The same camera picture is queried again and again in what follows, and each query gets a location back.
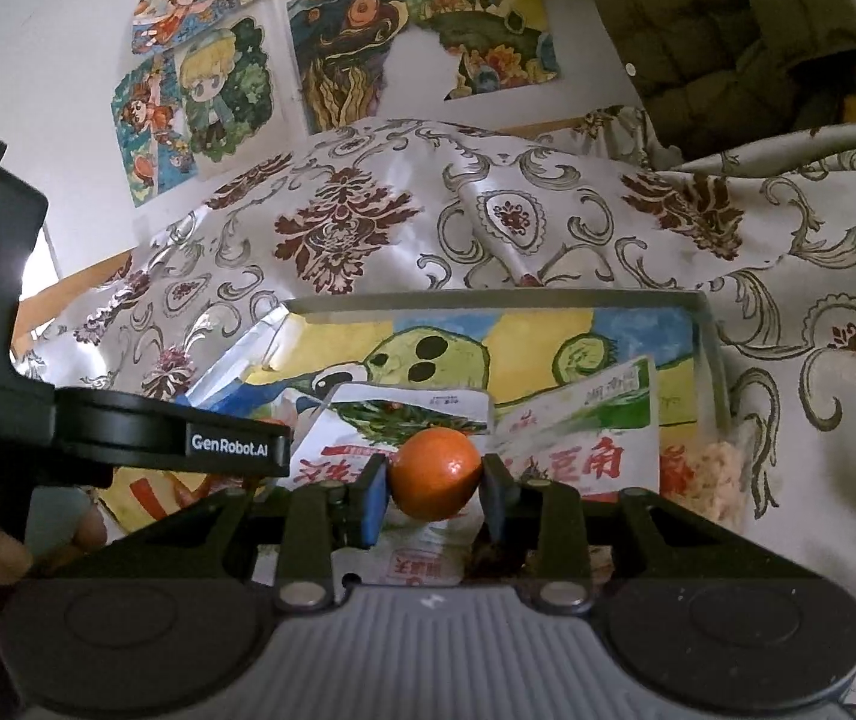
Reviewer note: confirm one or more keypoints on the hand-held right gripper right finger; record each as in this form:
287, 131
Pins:
494, 495

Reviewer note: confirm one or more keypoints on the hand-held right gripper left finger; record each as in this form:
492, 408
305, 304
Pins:
375, 499

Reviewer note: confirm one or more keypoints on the tangerine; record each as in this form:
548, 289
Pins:
435, 472

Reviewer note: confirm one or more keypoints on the clear packet of brown snacks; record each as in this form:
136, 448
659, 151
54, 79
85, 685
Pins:
499, 559

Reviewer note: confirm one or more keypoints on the white packet with green vegetables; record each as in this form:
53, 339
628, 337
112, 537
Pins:
413, 399

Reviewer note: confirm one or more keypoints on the white packet with red print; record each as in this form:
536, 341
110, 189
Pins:
585, 420

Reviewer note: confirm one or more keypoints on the grey rectangular tray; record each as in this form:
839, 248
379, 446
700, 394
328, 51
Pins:
713, 360

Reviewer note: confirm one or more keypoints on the wooden bed headboard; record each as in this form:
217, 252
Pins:
83, 276

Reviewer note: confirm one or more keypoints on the green cartoon painting sheet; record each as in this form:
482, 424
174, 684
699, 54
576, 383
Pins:
518, 337

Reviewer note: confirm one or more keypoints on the floral satin blanket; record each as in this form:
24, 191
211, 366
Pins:
811, 390

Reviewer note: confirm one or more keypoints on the olive green puffer jacket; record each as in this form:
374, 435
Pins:
736, 22

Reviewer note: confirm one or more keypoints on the cartoon girl wall poster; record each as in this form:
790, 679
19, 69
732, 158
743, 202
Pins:
188, 4
150, 135

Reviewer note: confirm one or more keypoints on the blond cartoon child wall poster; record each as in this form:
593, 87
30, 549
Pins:
225, 97

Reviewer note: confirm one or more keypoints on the swirly painted wall poster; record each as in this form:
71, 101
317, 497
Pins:
368, 37

